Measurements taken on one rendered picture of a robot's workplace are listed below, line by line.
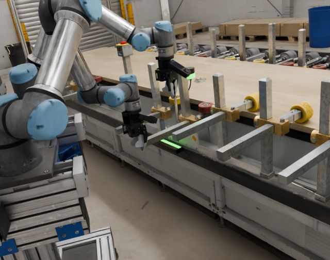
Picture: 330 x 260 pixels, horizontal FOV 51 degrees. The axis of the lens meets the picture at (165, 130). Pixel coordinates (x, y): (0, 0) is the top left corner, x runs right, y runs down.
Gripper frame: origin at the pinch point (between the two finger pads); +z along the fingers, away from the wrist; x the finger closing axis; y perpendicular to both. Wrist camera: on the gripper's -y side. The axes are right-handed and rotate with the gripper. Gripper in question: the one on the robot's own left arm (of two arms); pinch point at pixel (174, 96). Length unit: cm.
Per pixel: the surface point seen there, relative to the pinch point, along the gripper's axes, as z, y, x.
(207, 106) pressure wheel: 9.5, -10.7, -13.9
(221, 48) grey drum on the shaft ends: 20, 55, -190
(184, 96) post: 2.0, -2.1, -6.6
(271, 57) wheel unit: 9, -15, -118
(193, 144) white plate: 27.4, -6.1, -3.8
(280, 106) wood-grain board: 9, -45, -23
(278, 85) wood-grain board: 10, -36, -54
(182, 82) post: -5.4, -1.6, -6.1
